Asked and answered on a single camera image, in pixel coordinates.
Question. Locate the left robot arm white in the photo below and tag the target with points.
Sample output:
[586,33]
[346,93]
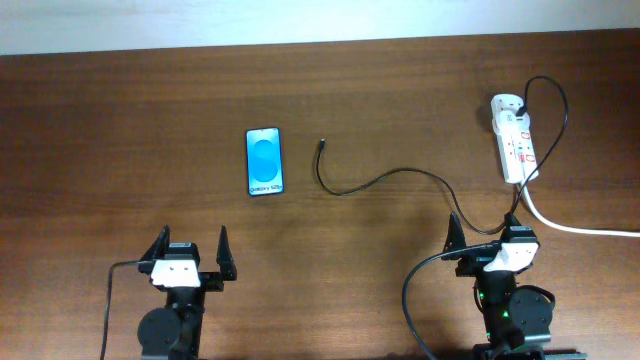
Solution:
[173,331]

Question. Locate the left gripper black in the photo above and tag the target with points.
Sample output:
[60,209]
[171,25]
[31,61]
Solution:
[208,280]

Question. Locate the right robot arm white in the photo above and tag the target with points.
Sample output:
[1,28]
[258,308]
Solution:
[517,317]

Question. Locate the white USB charger plug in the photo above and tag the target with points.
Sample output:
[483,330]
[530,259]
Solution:
[506,121]

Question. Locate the blue Galaxy smartphone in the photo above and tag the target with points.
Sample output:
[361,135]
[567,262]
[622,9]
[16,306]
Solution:
[264,162]

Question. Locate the white power strip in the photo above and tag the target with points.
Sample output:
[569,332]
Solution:
[516,149]

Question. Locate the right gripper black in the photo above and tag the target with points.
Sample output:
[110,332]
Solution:
[470,267]

